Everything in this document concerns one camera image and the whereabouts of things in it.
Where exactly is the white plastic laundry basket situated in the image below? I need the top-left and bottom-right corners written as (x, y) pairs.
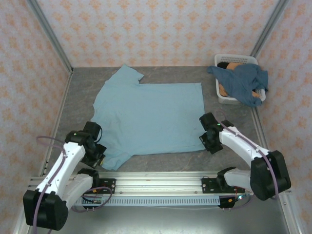
top-left (214, 53), bottom-right (267, 105)

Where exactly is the aluminium mounting rail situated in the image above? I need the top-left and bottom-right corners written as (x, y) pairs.
top-left (28, 171), bottom-right (292, 196)

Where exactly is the dark blue t-shirt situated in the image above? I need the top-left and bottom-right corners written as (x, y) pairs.
top-left (206, 63), bottom-right (270, 108)

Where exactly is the aluminium frame post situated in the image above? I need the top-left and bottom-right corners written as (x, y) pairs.
top-left (26, 0), bottom-right (74, 74)
top-left (250, 0), bottom-right (291, 58)

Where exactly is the light blue t-shirt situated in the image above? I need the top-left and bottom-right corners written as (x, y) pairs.
top-left (90, 64), bottom-right (206, 171)

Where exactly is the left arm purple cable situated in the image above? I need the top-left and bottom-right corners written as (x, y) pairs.
top-left (32, 136), bottom-right (113, 234)

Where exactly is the slotted white cable duct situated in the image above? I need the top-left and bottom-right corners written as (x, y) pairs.
top-left (73, 196), bottom-right (221, 207)

